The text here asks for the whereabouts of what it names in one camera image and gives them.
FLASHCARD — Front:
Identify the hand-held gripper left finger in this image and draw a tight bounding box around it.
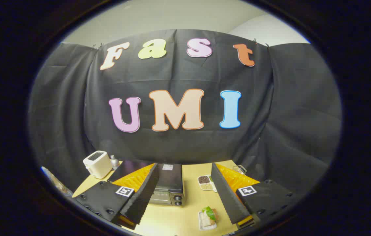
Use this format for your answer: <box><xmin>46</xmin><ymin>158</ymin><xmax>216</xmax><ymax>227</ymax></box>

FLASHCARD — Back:
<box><xmin>73</xmin><ymin>162</ymin><xmax>160</xmax><ymax>230</ymax></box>

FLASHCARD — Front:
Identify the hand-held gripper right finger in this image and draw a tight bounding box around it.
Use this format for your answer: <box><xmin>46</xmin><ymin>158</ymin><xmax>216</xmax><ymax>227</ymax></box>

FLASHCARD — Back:
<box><xmin>210</xmin><ymin>162</ymin><xmax>299</xmax><ymax>230</ymax></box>

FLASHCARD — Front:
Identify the black toaster oven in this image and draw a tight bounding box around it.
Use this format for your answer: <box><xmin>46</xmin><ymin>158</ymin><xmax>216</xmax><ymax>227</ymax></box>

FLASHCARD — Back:
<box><xmin>108</xmin><ymin>160</ymin><xmax>186</xmax><ymax>207</ymax></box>

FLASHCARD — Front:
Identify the sandwich with lettuce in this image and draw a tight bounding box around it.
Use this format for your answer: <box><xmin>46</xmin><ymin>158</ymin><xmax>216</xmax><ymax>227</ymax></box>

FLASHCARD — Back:
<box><xmin>201</xmin><ymin>206</ymin><xmax>219</xmax><ymax>227</ymax></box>

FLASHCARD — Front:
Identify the white pop-up toaster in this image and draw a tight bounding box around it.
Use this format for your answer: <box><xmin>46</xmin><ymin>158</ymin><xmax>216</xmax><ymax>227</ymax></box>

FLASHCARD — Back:
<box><xmin>83</xmin><ymin>150</ymin><xmax>113</xmax><ymax>179</ymax></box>

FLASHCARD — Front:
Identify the white divided seed dish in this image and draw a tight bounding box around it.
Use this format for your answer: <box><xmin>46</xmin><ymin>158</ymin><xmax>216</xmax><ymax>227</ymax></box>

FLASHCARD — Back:
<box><xmin>197</xmin><ymin>175</ymin><xmax>218</xmax><ymax>192</ymax></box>

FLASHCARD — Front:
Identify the white rectangular plate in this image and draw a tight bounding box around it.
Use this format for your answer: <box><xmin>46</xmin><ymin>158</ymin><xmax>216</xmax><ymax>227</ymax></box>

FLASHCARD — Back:
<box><xmin>198</xmin><ymin>210</ymin><xmax>218</xmax><ymax>231</ymax></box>

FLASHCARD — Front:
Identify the colourful patterned cloth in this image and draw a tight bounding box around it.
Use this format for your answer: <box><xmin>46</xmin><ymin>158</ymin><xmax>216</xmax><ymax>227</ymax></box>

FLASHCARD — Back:
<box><xmin>40</xmin><ymin>166</ymin><xmax>73</xmax><ymax>198</ymax></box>

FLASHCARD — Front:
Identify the black backdrop cloth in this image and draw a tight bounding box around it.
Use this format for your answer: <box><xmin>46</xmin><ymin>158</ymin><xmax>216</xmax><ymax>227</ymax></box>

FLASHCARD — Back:
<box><xmin>28</xmin><ymin>29</ymin><xmax>342</xmax><ymax>197</ymax></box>

